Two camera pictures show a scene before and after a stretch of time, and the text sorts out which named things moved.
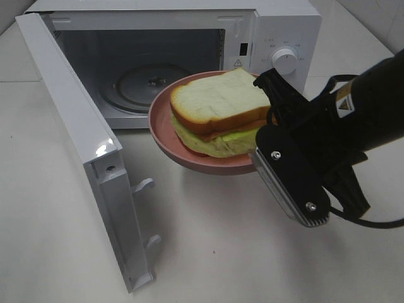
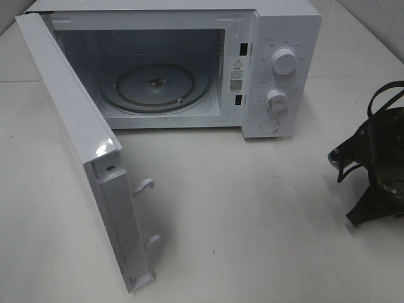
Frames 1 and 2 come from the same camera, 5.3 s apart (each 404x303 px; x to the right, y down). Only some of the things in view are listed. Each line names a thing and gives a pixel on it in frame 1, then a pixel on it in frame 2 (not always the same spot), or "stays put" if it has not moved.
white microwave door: (91, 129) stays put
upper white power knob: (285, 61) stays put
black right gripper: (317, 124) to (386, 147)
